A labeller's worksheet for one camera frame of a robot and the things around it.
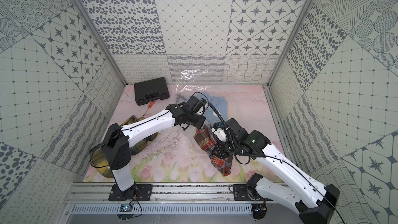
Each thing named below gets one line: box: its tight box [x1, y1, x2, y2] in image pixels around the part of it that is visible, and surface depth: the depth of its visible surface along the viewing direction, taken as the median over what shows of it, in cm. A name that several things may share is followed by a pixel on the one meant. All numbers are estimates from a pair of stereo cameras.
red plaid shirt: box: [193, 124, 233, 177], surface depth 70 cm
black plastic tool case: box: [134, 77, 170, 106], surface depth 113 cm
